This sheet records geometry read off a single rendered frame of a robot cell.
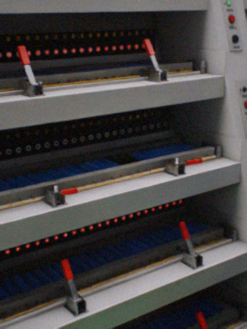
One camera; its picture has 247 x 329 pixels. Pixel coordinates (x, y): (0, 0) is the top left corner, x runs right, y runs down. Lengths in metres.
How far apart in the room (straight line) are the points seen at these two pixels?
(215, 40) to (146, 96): 0.23
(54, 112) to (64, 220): 0.18
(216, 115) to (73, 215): 0.43
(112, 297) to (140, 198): 0.18
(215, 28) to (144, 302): 0.58
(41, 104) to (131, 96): 0.18
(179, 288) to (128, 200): 0.20
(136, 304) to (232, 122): 0.43
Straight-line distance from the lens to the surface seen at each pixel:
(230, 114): 1.08
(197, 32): 1.14
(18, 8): 0.88
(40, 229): 0.83
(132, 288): 0.94
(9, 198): 0.85
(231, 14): 1.14
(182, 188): 0.98
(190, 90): 1.02
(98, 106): 0.89
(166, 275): 0.98
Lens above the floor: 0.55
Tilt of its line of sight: 2 degrees down
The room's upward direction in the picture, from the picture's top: 11 degrees counter-clockwise
